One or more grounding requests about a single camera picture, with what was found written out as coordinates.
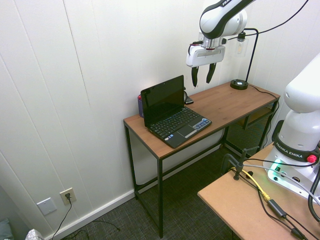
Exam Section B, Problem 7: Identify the black netbook laptop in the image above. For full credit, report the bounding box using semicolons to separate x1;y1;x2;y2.
140;74;213;149

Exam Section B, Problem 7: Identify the grey cable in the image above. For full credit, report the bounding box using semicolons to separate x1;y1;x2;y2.
241;162;320;204

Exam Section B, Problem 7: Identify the black lamp cord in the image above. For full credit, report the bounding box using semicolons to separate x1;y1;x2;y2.
247;83;280;146

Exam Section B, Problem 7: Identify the patterned white box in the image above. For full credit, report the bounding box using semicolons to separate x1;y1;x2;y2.
25;228;45;240

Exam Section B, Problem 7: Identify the wooden robot mounting table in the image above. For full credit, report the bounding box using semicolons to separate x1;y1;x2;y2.
197;143;320;240

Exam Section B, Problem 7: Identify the black power cord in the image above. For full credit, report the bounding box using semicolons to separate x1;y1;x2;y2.
51;193;121;240

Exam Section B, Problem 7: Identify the beige wall power outlet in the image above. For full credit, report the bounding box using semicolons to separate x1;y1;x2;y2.
59;187;76;206

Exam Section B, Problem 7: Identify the black desk lamp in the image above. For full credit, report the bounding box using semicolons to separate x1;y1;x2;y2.
229;28;260;91

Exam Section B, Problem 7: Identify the wooden desk with black frame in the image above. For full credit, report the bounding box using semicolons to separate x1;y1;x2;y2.
123;81;281;239

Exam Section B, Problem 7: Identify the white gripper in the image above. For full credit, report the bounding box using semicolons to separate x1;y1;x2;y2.
185;44;226;88

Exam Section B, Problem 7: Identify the black C-clamp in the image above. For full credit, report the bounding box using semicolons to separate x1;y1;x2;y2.
221;146;260;181

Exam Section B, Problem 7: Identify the yellow ethernet cable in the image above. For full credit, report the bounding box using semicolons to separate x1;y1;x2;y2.
244;170;272;202

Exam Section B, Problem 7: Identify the white blank wall plate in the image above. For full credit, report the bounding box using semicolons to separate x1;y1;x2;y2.
36;197;58;216

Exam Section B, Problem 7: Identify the grey-blue cushion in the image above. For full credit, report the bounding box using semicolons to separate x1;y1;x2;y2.
0;218;13;240

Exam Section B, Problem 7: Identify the purple cup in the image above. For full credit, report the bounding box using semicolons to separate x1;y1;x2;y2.
137;94;145;119

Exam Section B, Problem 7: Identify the black cable adapter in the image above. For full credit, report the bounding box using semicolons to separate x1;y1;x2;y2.
266;199;288;219

